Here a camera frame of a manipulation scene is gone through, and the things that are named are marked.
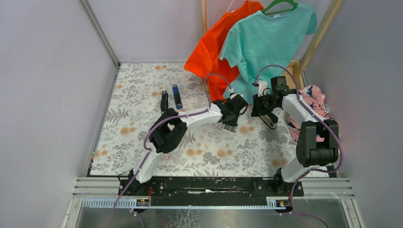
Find blue stapler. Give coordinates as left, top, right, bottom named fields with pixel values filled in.
left=172, top=84, right=183, bottom=110

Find small black stapler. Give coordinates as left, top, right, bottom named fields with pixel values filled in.
left=160, top=90, right=169, bottom=114

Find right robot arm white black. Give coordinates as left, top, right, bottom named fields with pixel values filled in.
left=251, top=76, right=339, bottom=196

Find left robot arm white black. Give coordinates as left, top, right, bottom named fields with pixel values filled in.
left=129, top=94, right=248, bottom=195

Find floral table mat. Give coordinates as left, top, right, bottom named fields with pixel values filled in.
left=89, top=63, right=297, bottom=177

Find wooden clothes rack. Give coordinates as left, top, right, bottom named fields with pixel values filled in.
left=204, top=0, right=336, bottom=96

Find pink patterned cloth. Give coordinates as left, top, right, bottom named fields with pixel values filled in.
left=287, top=85, right=332, bottom=142

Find orange t-shirt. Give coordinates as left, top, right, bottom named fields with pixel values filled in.
left=184, top=0, right=263, bottom=101

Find teal t-shirt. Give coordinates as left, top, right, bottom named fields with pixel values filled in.
left=219, top=3, right=317, bottom=104

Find red staple box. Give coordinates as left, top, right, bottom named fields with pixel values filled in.
left=162, top=153, right=170, bottom=160

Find green clothes hanger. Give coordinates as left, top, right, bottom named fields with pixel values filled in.
left=261, top=0, right=298, bottom=16

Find pink clothes hanger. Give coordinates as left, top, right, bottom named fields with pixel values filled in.
left=226, top=0, right=246, bottom=13

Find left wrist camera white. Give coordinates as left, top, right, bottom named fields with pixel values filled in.
left=229, top=88, right=243, bottom=99

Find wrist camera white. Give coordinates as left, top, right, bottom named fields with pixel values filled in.
left=229, top=88, right=243, bottom=99
left=253, top=80, right=269, bottom=97

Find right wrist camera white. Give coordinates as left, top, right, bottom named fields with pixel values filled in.
left=253, top=80, right=269, bottom=97

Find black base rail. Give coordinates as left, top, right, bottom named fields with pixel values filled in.
left=118, top=177, right=304, bottom=207

